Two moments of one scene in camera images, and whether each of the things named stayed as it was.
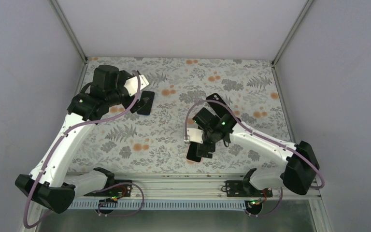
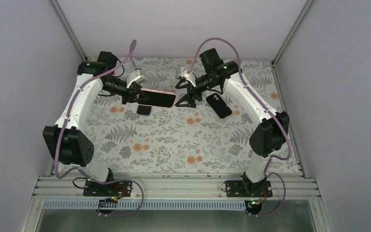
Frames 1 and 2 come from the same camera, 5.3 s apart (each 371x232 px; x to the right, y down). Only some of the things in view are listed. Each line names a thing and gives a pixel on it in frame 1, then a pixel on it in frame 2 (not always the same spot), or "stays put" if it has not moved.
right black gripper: (200, 152) → (186, 97)
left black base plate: (123, 190) stays put
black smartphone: (220, 109) stays put
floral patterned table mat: (128, 141) stays put
